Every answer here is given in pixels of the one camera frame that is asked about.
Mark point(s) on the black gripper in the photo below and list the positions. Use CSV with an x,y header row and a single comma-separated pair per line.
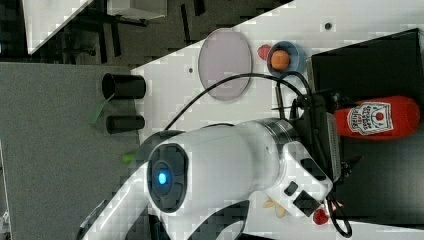
x,y
313,117

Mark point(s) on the red ketchup bottle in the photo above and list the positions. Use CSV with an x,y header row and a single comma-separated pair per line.
x,y
379,119

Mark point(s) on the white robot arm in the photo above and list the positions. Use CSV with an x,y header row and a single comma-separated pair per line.
x,y
199,183

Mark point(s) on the red strawberry toy near oven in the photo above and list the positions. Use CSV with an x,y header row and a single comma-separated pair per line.
x,y
320,217

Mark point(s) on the black toaster oven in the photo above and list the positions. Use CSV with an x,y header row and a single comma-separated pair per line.
x,y
386,186

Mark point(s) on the blue bowl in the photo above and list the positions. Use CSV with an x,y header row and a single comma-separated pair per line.
x,y
296,54

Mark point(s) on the orange fruit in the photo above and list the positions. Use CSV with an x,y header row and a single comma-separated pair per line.
x,y
280,60

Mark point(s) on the peeled banana toy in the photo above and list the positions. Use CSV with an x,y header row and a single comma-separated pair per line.
x,y
280,211

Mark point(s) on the lilac round plate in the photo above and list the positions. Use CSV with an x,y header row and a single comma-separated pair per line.
x,y
225,53

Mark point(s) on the green pear toy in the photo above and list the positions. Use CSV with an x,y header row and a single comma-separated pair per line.
x,y
128,158

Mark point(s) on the black cylinder cup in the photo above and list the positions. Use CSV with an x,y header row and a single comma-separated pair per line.
x,y
118,86
120,124

